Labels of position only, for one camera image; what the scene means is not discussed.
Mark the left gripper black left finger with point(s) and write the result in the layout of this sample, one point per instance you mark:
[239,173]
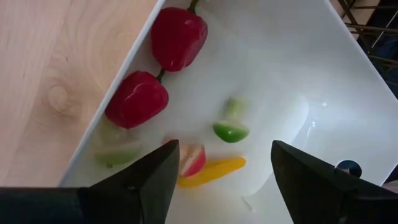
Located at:
[109,202]

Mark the small yellow chili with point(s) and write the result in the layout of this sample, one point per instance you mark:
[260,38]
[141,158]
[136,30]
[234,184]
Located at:
[217,168]

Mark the small red white radish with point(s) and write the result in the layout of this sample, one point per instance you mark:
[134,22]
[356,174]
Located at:
[194,160]

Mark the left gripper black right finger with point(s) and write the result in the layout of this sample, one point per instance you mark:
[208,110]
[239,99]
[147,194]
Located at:
[326,199]

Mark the red bell pepper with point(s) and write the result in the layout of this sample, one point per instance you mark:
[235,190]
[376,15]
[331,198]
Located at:
[136,99]

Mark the white plastic bin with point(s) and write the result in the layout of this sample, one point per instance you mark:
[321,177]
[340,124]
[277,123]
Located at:
[280,62]

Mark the small green mushroom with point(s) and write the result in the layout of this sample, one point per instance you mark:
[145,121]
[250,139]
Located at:
[230,132]

